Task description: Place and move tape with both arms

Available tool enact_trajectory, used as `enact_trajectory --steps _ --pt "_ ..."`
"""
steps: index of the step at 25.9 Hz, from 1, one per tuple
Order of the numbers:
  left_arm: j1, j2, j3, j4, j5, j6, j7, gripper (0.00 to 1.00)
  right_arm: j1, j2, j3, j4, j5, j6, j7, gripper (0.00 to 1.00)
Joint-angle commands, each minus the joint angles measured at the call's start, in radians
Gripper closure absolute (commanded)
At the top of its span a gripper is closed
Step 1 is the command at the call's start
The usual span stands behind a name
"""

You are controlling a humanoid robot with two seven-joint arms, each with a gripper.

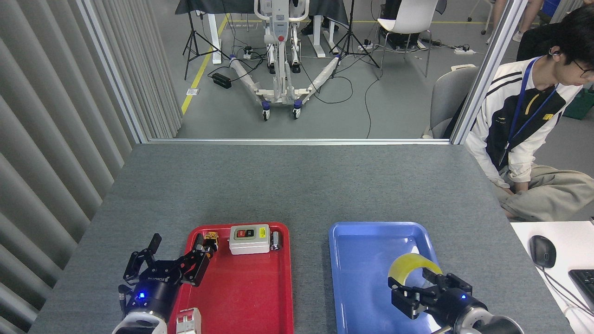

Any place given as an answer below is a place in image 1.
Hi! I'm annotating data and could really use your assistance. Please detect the black tripod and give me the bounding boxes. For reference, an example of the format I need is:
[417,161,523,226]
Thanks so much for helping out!
[330,0,381,79]
[182,9,230,81]

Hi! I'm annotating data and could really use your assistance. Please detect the standing person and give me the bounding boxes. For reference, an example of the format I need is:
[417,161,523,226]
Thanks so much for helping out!
[486,0,543,43]

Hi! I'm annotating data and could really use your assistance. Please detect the green bin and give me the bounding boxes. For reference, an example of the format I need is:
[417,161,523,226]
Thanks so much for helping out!
[564,88,594,120]

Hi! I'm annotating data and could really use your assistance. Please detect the seated person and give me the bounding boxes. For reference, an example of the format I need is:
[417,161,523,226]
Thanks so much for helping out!
[465,5,594,222]

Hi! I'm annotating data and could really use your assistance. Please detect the blue plastic tray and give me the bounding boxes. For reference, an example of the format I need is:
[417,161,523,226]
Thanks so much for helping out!
[329,221,451,334]

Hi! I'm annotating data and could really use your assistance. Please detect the white chair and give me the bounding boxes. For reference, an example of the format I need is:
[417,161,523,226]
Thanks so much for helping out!
[377,0,439,78]

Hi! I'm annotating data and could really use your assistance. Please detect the grey chair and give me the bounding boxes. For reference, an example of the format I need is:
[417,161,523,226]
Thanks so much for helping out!
[422,66,479,139]

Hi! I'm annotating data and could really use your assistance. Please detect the black computer mouse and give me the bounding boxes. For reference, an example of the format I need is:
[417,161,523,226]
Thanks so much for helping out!
[529,235,557,269]

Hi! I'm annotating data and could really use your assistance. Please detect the black orange push button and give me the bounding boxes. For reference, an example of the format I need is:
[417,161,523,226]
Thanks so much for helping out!
[203,231,219,258]

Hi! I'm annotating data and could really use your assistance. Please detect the grey vertical blinds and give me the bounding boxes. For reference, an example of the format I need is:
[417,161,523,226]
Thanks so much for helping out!
[0,0,182,334]

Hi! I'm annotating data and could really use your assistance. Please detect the silver frame rail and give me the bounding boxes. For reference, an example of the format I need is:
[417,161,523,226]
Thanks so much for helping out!
[148,138,452,145]

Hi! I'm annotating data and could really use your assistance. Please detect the black keyboard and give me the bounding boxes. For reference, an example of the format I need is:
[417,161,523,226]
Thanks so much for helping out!
[568,269,594,308]

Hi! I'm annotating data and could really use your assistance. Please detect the white stand on wheels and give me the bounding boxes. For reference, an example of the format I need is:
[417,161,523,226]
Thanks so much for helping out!
[228,0,342,121]

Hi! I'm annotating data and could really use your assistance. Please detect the white push button switch box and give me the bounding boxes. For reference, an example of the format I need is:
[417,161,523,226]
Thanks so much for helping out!
[229,225,271,255]

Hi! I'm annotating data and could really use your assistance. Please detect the white desk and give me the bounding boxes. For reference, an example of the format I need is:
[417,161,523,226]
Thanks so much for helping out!
[510,221,594,334]

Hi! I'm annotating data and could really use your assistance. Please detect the white red circuit breaker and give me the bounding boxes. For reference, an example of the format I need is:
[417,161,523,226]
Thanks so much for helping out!
[175,307,202,334]

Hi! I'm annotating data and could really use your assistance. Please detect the black floor cable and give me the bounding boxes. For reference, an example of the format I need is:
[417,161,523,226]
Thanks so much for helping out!
[364,70,383,139]

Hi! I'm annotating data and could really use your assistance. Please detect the silver frame post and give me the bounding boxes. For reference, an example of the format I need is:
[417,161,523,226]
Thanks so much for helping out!
[77,0,149,143]
[450,0,529,145]

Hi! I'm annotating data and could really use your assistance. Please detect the black mouse cable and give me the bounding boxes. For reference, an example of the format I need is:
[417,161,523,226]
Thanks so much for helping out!
[541,267,594,318]

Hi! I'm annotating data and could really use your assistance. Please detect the red plastic tray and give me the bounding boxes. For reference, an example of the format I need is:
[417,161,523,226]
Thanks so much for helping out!
[167,222,294,334]

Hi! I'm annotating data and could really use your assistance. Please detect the yellow tape roll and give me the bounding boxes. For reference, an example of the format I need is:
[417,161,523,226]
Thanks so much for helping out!
[388,253,444,290]

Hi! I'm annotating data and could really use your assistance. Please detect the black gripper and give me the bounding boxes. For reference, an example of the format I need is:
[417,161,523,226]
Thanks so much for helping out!
[389,268,487,325]
[118,234,212,316]

